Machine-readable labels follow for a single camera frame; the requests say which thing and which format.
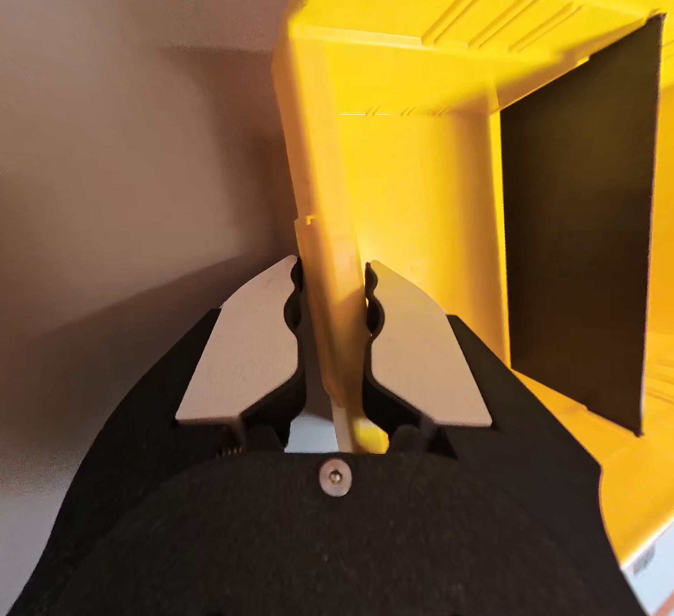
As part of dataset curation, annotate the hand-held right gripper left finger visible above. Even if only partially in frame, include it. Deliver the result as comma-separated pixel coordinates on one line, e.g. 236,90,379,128
175,254,307,430

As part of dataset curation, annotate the yellow plastic bin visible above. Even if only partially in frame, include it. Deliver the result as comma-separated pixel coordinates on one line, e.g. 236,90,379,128
271,0,674,564

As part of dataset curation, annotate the black divider card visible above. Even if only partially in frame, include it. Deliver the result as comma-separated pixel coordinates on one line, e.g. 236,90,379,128
499,13,667,437

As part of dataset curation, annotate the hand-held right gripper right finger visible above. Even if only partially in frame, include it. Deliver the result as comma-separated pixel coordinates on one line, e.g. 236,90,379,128
363,260,494,430

